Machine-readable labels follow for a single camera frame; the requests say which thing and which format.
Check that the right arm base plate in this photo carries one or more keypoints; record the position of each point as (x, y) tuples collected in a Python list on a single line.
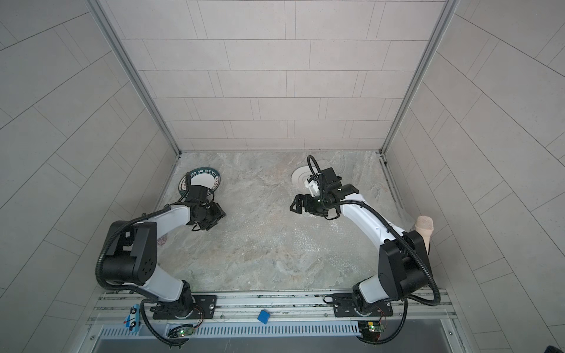
[(349, 305)]

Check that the right circuit board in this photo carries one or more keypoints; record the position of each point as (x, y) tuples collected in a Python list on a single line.
[(371, 331)]

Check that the blue connector clip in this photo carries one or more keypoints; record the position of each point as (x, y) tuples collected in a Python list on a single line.
[(133, 320)]

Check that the blue square tag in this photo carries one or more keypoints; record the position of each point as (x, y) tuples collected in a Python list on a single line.
[(263, 316)]

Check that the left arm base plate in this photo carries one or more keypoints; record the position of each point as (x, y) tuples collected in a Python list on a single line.
[(198, 307)]

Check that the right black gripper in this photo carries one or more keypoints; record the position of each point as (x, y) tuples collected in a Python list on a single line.
[(310, 207)]

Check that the pink patterned small object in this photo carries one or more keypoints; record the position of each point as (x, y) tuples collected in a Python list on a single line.
[(162, 241)]

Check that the bubble wrap sheet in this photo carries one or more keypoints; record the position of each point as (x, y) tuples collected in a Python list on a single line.
[(282, 250)]

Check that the white plate concentric rings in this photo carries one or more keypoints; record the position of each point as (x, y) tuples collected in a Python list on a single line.
[(300, 176)]

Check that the beige foam microphone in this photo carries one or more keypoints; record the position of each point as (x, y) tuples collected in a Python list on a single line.
[(424, 226)]

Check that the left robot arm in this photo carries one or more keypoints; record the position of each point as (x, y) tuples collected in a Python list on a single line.
[(128, 259)]

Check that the left circuit board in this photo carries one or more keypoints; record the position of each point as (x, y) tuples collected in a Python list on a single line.
[(181, 332)]

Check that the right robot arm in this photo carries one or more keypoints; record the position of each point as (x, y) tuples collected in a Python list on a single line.
[(404, 271)]

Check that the circuit board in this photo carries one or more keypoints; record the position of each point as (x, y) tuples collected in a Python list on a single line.
[(181, 332), (371, 331)]

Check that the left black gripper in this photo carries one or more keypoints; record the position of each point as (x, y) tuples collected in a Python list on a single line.
[(219, 215)]

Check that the green rimmed plate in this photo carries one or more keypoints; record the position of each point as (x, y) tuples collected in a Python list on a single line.
[(204, 176)]

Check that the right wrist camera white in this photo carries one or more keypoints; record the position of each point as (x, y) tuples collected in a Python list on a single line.
[(313, 187)]

